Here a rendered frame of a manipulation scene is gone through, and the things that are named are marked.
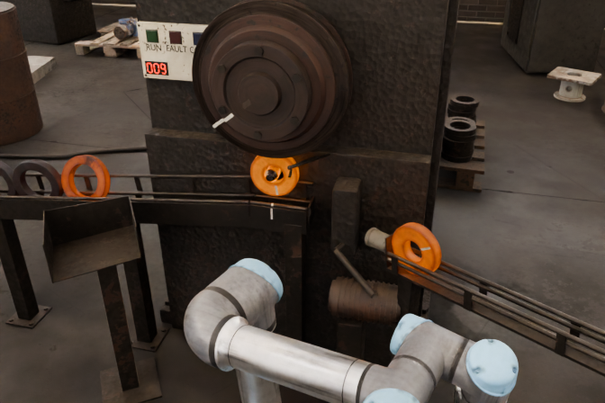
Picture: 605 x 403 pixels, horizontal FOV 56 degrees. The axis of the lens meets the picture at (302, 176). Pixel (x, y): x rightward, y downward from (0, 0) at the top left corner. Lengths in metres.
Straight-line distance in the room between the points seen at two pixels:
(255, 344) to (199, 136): 1.09
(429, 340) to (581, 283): 2.02
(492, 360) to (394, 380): 0.16
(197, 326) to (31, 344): 1.60
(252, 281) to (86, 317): 1.58
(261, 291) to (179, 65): 0.98
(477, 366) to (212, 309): 0.46
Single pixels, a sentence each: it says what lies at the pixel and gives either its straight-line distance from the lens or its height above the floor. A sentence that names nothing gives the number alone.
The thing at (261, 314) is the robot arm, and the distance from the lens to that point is 1.15.
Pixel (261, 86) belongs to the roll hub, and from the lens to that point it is 1.57.
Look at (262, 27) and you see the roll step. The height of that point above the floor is 1.29.
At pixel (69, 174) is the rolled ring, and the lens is 2.22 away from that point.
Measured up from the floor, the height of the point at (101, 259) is 0.60.
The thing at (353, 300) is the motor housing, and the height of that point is 0.51.
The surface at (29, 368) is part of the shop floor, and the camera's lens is 2.50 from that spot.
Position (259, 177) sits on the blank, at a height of 0.79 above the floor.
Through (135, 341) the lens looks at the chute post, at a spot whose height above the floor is 0.01.
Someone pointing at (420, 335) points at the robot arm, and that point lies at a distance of 0.96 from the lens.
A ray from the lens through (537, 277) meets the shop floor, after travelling 2.89.
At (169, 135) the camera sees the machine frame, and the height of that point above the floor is 0.87.
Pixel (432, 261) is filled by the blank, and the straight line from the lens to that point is 1.62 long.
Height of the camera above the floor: 1.64
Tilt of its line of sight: 28 degrees down
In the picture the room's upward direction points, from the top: straight up
